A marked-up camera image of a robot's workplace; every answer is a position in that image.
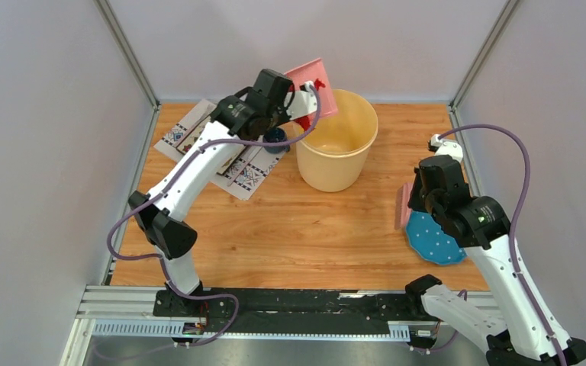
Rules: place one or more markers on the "floral square plate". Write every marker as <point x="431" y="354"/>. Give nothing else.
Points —
<point x="192" y="135"/>

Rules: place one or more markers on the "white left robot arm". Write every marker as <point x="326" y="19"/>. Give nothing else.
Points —
<point x="238" y="119"/>

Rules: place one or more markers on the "aluminium frame post right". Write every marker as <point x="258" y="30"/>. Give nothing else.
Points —
<point x="494" y="35"/>

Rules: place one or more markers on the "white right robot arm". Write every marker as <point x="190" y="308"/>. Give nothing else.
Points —
<point x="527" y="333"/>

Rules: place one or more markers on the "aluminium frame post left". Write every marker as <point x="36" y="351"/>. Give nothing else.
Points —
<point x="120" y="38"/>

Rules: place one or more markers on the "aluminium frame post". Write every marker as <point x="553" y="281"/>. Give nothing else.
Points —
<point x="494" y="35"/>
<point x="120" y="38"/>

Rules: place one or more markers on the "red paper scrap long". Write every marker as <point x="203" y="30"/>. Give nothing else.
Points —
<point x="308" y="99"/>

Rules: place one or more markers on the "pink dustpan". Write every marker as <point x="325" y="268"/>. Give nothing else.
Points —
<point x="309" y="72"/>

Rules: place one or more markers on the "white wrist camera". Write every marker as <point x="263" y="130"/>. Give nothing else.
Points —
<point x="445" y="147"/>
<point x="292" y="109"/>

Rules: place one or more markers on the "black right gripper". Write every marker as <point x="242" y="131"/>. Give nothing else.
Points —
<point x="413" y="201"/>

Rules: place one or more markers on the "dark blue cup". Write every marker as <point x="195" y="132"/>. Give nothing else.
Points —
<point x="276" y="135"/>

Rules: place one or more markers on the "blue polka dot plate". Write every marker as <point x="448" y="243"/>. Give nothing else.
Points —
<point x="427" y="239"/>

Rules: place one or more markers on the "cream plastic bucket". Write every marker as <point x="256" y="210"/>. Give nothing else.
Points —
<point x="333" y="155"/>

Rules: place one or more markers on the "patterned white placemat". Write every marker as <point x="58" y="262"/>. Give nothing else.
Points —
<point x="244" y="176"/>

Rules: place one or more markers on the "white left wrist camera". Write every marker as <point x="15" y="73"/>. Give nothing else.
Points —
<point x="292" y="109"/>

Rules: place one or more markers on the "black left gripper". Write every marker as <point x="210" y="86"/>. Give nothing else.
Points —
<point x="284" y="116"/>

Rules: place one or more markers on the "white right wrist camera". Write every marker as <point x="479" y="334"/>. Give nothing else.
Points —
<point x="445" y="147"/>

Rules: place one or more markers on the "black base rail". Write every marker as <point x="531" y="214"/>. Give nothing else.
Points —
<point x="280" y="311"/>

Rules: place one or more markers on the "pink hand brush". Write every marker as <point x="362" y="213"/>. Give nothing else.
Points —
<point x="402" y="211"/>

